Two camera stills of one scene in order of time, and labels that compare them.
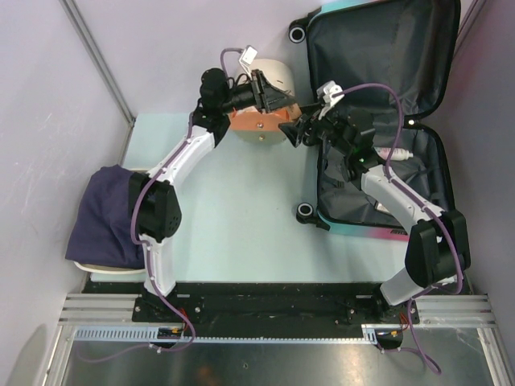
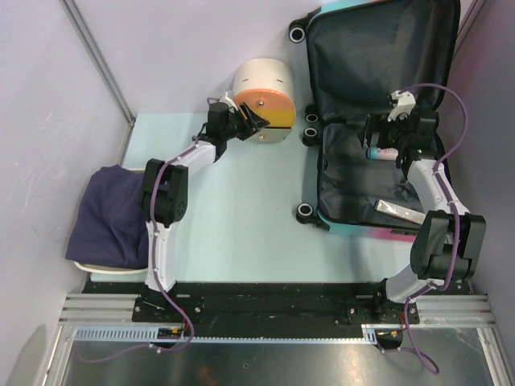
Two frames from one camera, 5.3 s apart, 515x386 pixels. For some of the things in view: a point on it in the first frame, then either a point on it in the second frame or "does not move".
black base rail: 265,305 does not move
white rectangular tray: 114,269 does not move
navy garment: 100,233 does not move
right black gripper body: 324,127 to 392,134
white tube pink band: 397,154 does not move
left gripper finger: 278,101 to 253,128
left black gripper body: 241,96 to 236,123
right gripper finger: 294,132 to 368,132
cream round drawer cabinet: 252,125 does not move
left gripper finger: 263,88 to 247,112
